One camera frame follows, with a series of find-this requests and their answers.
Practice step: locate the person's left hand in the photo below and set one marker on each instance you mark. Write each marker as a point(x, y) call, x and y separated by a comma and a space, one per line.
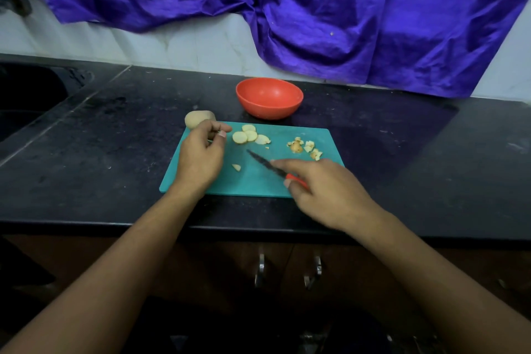
point(199, 160)

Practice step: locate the person's right hand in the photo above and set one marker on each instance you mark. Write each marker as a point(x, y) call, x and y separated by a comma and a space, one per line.
point(332, 193)

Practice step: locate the whole brown potato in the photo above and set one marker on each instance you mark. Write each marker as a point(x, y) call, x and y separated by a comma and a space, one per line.
point(196, 117)

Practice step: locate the pile of diced apple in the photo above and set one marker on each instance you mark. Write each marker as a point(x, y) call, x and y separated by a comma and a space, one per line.
point(303, 147)

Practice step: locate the teal plastic cutting board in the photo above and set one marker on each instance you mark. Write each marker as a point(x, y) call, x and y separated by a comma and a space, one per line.
point(265, 184)

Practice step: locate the orange bowl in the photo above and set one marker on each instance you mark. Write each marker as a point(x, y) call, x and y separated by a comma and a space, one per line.
point(270, 98)

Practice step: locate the person's right forearm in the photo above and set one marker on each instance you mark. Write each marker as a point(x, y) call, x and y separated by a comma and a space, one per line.
point(440, 283)

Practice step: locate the person's left forearm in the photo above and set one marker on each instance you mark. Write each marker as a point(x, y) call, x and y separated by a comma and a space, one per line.
point(91, 283)

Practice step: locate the dark kitchen sink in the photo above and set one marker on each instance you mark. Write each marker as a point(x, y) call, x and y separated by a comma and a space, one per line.
point(29, 101)

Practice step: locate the purple cloth curtain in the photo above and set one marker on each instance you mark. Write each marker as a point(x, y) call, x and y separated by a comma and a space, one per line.
point(357, 9)

